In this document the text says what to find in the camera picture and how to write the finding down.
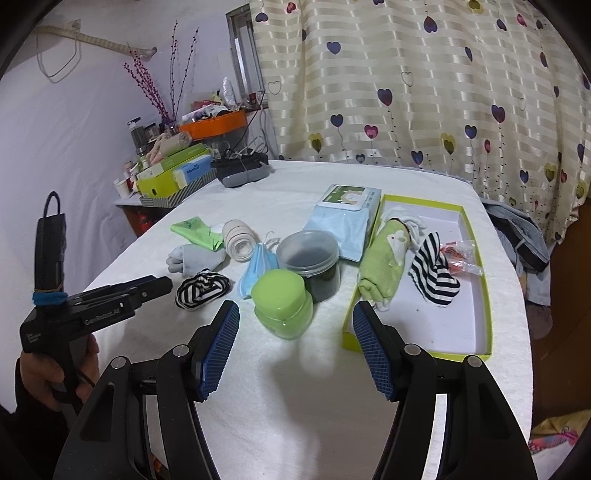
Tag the white table cloth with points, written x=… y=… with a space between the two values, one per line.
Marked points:
x=302 y=378

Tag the blue wet wipes pack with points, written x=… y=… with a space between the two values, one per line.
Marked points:
x=348 y=213

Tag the striped tray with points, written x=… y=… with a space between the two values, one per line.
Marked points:
x=179 y=196

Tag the black camera module left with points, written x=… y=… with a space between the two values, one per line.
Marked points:
x=50 y=246

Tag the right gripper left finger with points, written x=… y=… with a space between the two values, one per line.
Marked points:
x=186 y=376

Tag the cream bandage sock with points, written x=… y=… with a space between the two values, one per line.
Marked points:
x=239 y=240

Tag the grey clothes pile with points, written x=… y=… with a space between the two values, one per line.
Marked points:
x=525 y=246

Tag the green rabbit towel roll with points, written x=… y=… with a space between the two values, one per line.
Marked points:
x=383 y=264

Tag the green lidded jar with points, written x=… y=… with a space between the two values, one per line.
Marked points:
x=282 y=304

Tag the lime green box tray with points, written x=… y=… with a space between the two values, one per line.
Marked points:
x=462 y=328

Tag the grey sock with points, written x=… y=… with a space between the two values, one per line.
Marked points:
x=189 y=260

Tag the person's left hand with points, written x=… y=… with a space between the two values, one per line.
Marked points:
x=39 y=373

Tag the bright green sock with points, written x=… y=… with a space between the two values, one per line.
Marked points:
x=198 y=233

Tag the beige rolled towel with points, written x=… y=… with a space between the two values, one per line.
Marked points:
x=166 y=145

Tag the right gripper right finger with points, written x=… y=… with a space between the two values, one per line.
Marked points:
x=409 y=376

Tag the heart patterned curtain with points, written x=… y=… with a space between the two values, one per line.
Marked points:
x=487 y=91

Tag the orange storage bin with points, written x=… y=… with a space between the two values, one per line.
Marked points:
x=217 y=126

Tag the dark clear-lid jar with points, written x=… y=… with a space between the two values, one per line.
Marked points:
x=314 y=255

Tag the black white striped sock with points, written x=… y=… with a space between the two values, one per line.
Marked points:
x=431 y=275

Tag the purple decorative branches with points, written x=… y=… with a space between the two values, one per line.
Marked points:
x=163 y=81

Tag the lime green cardboard box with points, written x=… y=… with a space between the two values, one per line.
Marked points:
x=160 y=186

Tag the blue face mask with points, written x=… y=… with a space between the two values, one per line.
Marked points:
x=263 y=260

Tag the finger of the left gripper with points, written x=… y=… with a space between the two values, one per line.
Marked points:
x=121 y=297

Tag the pale mint sock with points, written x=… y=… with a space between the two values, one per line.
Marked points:
x=415 y=226

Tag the red candy wrappers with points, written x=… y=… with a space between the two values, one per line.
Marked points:
x=461 y=257

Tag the grey black VR headset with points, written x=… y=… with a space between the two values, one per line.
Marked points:
x=245 y=168

